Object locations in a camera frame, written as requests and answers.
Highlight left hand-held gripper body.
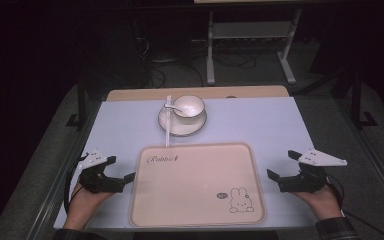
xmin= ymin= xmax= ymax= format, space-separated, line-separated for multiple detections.
xmin=76 ymin=149 xmax=127 ymax=195

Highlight white saucer with dark rim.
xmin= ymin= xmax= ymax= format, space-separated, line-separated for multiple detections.
xmin=157 ymin=105 xmax=209 ymax=138

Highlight white chopstick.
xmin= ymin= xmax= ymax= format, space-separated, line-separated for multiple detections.
xmin=166 ymin=95 xmax=173 ymax=148
xmin=164 ymin=95 xmax=171 ymax=148

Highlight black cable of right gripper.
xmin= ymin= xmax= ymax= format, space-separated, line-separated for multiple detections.
xmin=324 ymin=174 xmax=384 ymax=240

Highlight pale blue table mat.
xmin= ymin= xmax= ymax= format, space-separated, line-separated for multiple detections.
xmin=53 ymin=96 xmax=318 ymax=232

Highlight person's left hand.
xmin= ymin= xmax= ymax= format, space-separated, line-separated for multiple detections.
xmin=66 ymin=181 xmax=115 ymax=225

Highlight person's right hand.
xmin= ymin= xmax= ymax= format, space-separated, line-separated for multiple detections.
xmin=292 ymin=184 xmax=343 ymax=222

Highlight metal side rail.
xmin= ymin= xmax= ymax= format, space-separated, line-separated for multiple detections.
xmin=24 ymin=99 xmax=105 ymax=240

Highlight black floor cables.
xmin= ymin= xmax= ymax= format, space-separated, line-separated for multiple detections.
xmin=133 ymin=19 xmax=205 ymax=89

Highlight wooden table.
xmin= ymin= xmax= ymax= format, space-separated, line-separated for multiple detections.
xmin=106 ymin=85 xmax=290 ymax=102

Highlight pink rabbit print tray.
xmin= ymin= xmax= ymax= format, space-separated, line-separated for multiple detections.
xmin=128 ymin=142 xmax=267 ymax=229

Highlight white ceramic bowl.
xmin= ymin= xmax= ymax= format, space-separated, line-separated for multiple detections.
xmin=172 ymin=94 xmax=206 ymax=121

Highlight white metal desk frame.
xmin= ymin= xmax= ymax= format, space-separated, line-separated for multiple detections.
xmin=205 ymin=8 xmax=304 ymax=87

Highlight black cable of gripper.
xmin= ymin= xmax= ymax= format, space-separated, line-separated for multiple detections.
xmin=324 ymin=174 xmax=384 ymax=240
xmin=63 ymin=159 xmax=85 ymax=216

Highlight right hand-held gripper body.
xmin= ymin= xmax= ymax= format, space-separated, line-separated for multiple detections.
xmin=277 ymin=148 xmax=349 ymax=194

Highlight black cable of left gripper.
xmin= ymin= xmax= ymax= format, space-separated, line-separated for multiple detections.
xmin=63 ymin=159 xmax=85 ymax=216

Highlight white ceramic spoon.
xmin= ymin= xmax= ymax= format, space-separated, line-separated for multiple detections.
xmin=163 ymin=102 xmax=190 ymax=117

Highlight black metal stand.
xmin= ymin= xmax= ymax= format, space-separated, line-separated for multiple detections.
xmin=348 ymin=69 xmax=380 ymax=130
xmin=65 ymin=74 xmax=88 ymax=132

